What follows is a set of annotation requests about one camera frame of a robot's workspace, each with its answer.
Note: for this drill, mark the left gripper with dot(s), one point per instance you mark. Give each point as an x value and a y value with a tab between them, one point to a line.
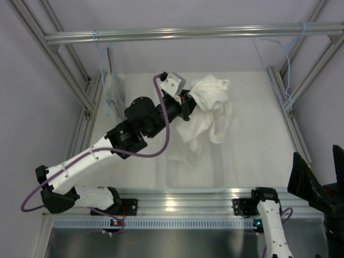
188	104

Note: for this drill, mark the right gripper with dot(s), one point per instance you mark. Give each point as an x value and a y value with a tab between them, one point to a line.
302	182

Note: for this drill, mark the white tank top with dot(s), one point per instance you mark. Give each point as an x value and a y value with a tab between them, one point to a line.
212	116

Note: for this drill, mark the blue wire hanger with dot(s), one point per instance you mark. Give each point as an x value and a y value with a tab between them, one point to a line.
286	50

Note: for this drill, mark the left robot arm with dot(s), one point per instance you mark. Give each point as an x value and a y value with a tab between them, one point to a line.
60	188

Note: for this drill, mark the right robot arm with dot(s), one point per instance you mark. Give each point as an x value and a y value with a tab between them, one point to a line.
274	217

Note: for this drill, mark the blue hanger with grey shirt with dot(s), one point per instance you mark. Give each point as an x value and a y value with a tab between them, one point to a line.
102	51

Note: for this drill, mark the grey shirt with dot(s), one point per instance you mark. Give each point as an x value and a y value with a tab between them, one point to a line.
115	94

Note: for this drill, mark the white plastic basket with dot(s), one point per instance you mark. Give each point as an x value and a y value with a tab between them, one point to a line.
205	174

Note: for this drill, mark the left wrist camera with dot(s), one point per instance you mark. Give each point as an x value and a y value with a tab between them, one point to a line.
172	83

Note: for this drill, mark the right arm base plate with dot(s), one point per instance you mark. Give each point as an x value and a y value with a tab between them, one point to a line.
244	207

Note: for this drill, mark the aluminium frame left posts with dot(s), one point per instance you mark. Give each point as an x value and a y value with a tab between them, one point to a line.
38	111

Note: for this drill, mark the aluminium front rail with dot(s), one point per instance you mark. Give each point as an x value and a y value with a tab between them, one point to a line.
151	202

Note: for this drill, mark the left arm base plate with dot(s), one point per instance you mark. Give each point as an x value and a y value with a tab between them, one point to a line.
127	206

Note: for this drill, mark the aluminium frame top rail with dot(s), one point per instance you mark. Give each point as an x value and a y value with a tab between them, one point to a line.
234	31

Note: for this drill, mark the white cable duct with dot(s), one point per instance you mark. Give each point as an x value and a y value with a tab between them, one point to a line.
159	223

